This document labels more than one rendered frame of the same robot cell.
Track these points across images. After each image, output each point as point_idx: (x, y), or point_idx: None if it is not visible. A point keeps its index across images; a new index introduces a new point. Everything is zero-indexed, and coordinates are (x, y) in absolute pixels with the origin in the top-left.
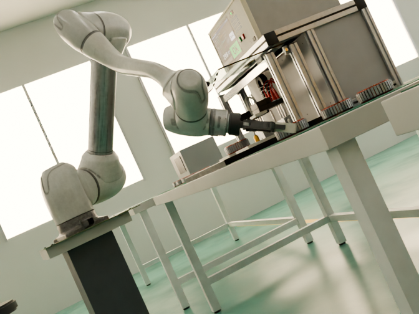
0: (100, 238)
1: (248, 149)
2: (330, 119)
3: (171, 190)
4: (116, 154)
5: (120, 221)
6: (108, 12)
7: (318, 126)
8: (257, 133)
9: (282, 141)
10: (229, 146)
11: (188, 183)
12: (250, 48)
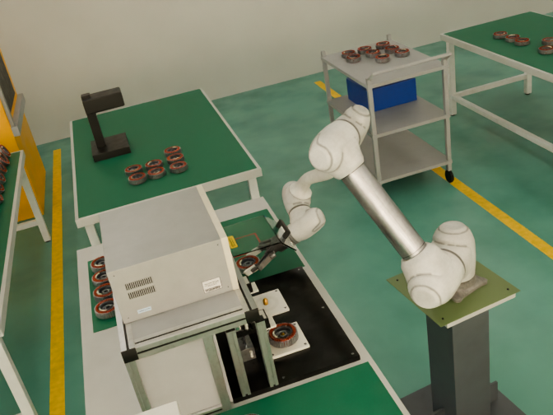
0: None
1: (281, 272)
2: (249, 213)
3: (393, 390)
4: (401, 263)
5: None
6: (319, 132)
7: (257, 207)
8: (253, 345)
9: (271, 215)
10: (290, 323)
11: (349, 324)
12: None
